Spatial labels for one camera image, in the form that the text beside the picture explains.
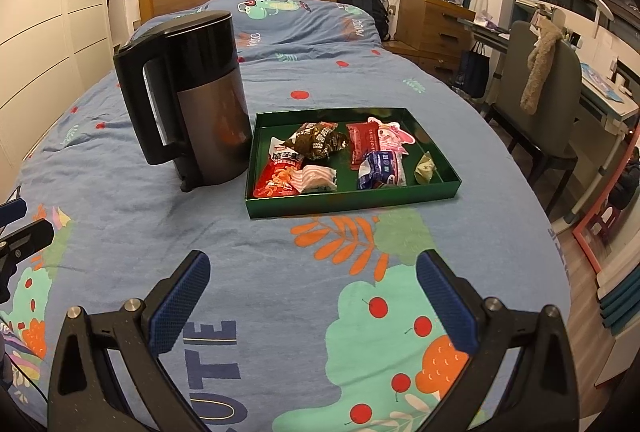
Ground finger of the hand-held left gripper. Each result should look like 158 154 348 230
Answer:
0 218 55 273
0 199 27 228

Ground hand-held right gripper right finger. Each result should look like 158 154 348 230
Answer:
416 249 581 432

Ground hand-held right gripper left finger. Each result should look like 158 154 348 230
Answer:
46 250 212 432

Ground green candy packet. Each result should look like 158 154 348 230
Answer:
415 152 437 185

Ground green tray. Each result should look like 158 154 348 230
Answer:
244 107 463 220

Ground blue and white snack packet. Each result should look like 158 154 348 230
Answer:
356 150 408 191

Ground long red and white packet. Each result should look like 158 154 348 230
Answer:
252 137 306 199

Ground pink cartoon snack packet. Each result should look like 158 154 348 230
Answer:
367 117 418 155

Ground pink and white candy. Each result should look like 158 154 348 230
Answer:
291 164 337 193

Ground dark red snack packet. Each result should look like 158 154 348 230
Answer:
346 121 383 170

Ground brown snack packet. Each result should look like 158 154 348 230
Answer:
285 122 351 161

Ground pink framed mirror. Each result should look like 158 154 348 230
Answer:
572 147 640 273

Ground teal stacked panels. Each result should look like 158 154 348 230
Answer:
597 269 640 328

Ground black and grey electric kettle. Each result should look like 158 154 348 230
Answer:
112 10 252 193

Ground white wardrobe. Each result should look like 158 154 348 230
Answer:
0 0 121 163

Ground grey chair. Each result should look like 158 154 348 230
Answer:
485 21 583 213

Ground dark bag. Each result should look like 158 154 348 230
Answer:
457 42 491 100

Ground printed blue blanket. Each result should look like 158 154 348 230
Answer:
0 0 573 432

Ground white desk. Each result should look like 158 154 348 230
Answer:
515 0 640 233

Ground beige fluffy scarf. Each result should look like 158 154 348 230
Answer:
520 19 558 115

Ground wooden drawer cabinet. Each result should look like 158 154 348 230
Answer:
382 0 476 83

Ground black backpack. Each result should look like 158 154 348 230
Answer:
337 0 391 42

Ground white desk lamp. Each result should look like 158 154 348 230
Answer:
594 0 626 63

